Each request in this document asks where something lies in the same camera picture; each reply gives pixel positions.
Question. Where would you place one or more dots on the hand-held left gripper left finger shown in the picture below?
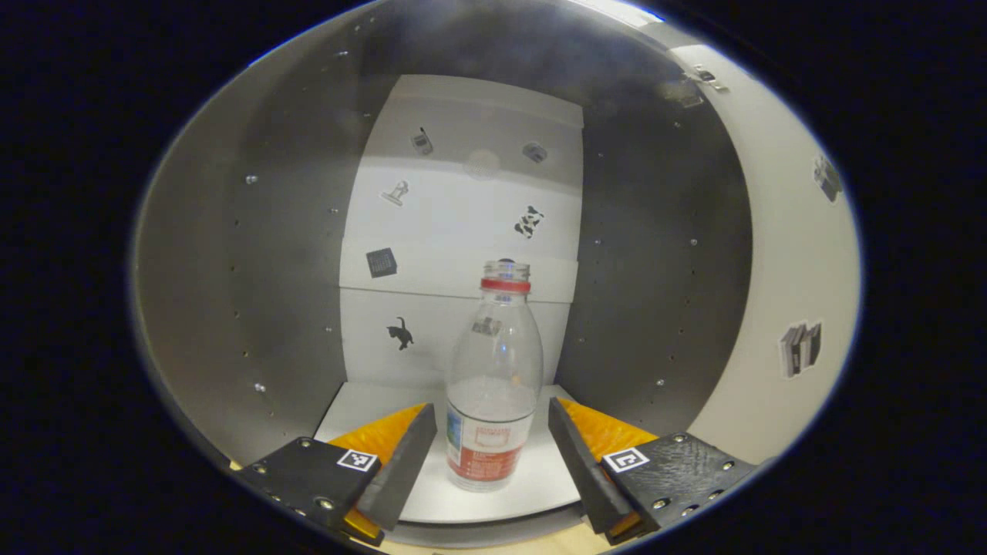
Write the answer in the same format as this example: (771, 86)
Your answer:
(405, 470)

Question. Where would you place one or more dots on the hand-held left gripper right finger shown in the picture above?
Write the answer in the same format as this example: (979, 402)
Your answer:
(582, 470)

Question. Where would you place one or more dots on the clear bottle with red label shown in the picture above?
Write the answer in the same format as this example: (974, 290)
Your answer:
(493, 385)

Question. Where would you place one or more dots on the dark grey cabinet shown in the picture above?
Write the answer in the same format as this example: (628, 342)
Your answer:
(270, 270)

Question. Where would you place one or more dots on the beige cabinet door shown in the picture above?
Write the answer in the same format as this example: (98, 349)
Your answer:
(794, 270)

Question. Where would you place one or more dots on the metal cabinet door hinge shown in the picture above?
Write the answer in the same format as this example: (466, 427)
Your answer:
(705, 77)

